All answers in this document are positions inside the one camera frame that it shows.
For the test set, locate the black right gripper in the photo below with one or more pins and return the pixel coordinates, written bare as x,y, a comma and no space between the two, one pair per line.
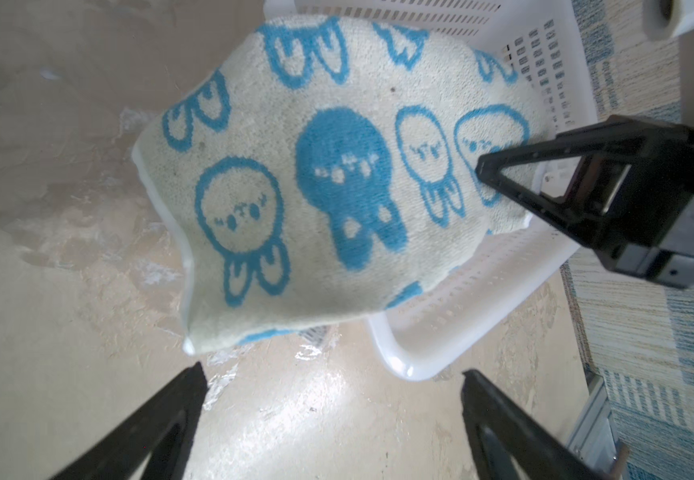
624,187

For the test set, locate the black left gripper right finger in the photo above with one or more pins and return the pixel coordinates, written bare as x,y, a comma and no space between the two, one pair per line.
504,440

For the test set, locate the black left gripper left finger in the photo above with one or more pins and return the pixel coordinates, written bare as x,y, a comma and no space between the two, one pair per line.
158,436

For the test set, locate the blue patterned towel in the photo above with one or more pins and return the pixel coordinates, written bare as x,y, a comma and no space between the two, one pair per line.
317,176

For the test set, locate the white plastic basket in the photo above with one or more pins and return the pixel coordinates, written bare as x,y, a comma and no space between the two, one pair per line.
540,41

